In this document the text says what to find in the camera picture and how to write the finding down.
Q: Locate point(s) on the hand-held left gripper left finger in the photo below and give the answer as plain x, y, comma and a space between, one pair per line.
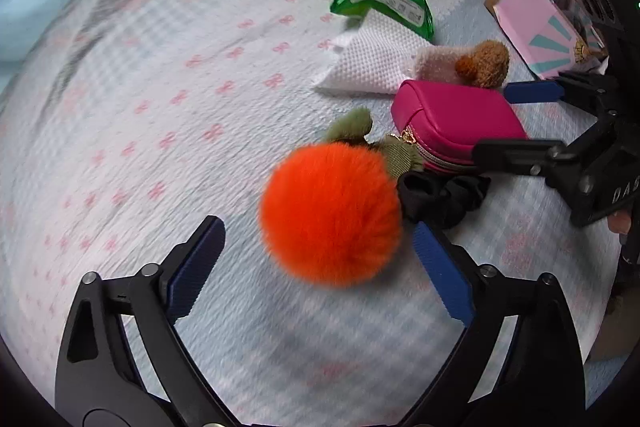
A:
192, 269

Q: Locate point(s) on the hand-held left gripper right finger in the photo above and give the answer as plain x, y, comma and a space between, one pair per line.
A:
445, 277

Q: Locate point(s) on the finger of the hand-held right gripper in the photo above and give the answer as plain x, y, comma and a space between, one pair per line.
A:
532, 92
510, 154

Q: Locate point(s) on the magenta zipper pouch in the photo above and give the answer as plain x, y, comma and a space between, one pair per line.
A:
455, 117

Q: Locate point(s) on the orange fluffy pompom plush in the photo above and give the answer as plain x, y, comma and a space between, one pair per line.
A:
330, 212

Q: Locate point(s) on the person's right hand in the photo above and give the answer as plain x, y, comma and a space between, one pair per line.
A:
620, 223

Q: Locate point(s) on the brown bear plush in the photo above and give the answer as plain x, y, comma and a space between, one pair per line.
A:
485, 62

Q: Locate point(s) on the black scrunchie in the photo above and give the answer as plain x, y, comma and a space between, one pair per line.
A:
445, 199

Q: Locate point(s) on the pink cardboard box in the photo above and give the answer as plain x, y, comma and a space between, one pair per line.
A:
535, 14

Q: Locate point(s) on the pink bow print bedsheet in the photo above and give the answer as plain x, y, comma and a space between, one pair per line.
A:
150, 147

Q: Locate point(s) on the white paper tissue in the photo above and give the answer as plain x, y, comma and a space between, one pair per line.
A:
370, 57

